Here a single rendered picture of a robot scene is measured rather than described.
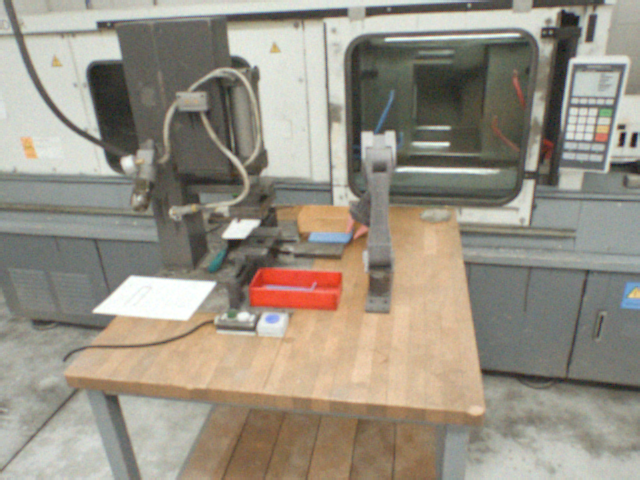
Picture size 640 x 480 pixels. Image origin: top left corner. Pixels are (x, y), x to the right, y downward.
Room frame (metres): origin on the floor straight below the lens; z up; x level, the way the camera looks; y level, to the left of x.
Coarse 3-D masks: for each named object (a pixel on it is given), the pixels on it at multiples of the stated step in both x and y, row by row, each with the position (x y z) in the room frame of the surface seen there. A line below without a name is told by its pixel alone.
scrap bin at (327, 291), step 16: (272, 272) 1.35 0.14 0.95; (288, 272) 1.34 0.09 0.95; (304, 272) 1.33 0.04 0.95; (320, 272) 1.32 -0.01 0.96; (336, 272) 1.31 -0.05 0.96; (256, 288) 1.25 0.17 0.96; (304, 288) 1.33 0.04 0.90; (320, 288) 1.32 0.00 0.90; (336, 288) 1.31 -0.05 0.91; (256, 304) 1.25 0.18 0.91; (272, 304) 1.24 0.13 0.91; (288, 304) 1.23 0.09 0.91; (304, 304) 1.22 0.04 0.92; (320, 304) 1.21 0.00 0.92; (336, 304) 1.20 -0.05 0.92
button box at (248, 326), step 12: (228, 312) 1.18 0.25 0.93; (240, 312) 1.17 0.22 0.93; (252, 312) 1.17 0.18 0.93; (204, 324) 1.16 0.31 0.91; (216, 324) 1.13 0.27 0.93; (228, 324) 1.12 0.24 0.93; (240, 324) 1.12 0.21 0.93; (252, 324) 1.11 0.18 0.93; (180, 336) 1.11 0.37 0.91; (84, 348) 1.10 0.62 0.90
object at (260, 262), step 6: (240, 258) 1.42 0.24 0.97; (258, 258) 1.41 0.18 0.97; (264, 258) 1.41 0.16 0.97; (270, 258) 1.45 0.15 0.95; (276, 258) 1.54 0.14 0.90; (258, 264) 1.41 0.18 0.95; (264, 264) 1.41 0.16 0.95; (270, 264) 1.44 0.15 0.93; (258, 270) 1.41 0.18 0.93; (252, 276) 1.41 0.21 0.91
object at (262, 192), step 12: (204, 180) 1.58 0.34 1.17; (216, 180) 1.57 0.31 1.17; (228, 180) 1.56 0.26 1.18; (240, 180) 1.55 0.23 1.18; (252, 180) 1.49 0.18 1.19; (264, 180) 1.52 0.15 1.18; (192, 192) 1.51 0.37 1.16; (204, 192) 1.50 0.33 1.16; (216, 192) 1.50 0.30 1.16; (228, 192) 1.49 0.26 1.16; (240, 192) 1.48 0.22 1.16; (252, 192) 1.47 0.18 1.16; (264, 192) 1.46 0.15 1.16; (240, 204) 1.43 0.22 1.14; (252, 204) 1.43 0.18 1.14; (264, 204) 1.44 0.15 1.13; (240, 216) 1.41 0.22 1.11; (252, 216) 1.40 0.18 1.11
